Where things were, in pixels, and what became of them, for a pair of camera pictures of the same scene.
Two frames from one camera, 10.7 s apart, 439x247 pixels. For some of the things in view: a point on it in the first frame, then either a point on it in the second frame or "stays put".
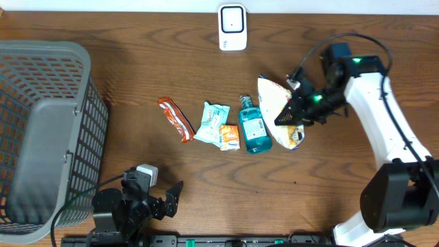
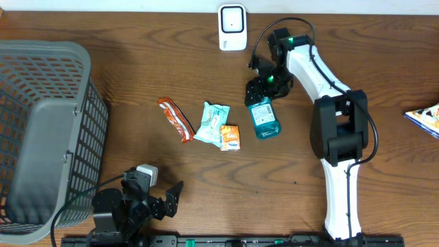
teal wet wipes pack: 214,116 stays put
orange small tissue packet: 229,138 stays put
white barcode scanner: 232,27 stays put
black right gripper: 297,106 → 257,89
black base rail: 197,241 stays put
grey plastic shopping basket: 54,131 stays put
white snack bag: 273,97 → 427,119
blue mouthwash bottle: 256,134 → 266,124
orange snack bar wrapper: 177,119 stays put
